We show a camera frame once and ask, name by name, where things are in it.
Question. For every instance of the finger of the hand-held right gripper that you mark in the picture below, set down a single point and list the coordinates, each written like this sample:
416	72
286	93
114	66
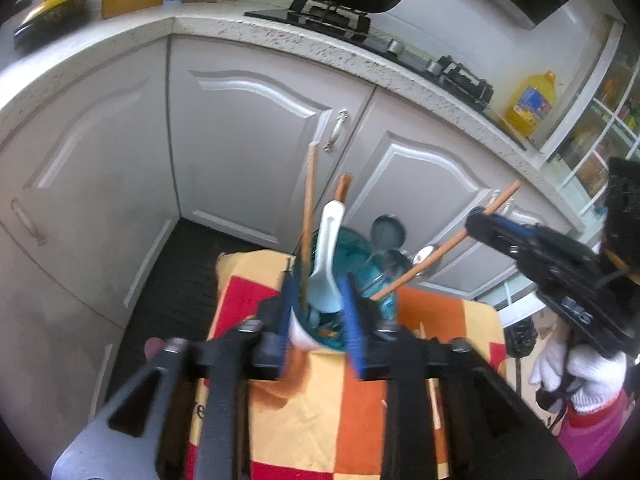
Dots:
492	237
520	230

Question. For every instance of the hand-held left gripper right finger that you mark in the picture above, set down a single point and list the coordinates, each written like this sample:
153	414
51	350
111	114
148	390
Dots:
352	330

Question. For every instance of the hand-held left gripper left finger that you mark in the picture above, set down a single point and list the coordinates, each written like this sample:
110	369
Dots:
285	310

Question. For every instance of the teal-lined utensil cup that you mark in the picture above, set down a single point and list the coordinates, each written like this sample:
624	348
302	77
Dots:
385	306

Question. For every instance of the white ceramic spoon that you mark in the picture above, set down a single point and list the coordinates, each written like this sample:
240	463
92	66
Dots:
325	260

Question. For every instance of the wooden chopstick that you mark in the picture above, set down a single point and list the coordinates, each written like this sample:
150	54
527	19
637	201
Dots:
400	280
343	187
309	200

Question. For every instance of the small metal spoon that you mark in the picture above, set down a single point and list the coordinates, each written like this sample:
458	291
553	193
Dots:
425	255

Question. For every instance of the person's right forearm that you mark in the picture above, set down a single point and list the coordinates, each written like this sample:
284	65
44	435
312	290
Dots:
595	440

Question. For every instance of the person's right hand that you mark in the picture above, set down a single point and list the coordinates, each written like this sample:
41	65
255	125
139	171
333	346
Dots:
595	380

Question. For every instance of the orange yellow checked tablecloth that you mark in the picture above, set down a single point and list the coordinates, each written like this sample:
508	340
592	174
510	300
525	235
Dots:
325	410

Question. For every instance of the white cabinet door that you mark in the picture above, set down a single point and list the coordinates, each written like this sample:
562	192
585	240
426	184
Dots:
250	135
90	135
425	180

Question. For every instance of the yellow cooking oil bottle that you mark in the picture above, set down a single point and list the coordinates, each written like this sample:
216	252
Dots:
532	105

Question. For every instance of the white framed glass door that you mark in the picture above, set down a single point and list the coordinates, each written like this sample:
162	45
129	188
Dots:
605	60

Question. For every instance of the black gas stove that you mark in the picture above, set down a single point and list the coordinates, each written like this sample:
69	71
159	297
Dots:
325	12

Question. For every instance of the black pot with yellow lid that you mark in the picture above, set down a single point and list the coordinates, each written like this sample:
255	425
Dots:
55	5

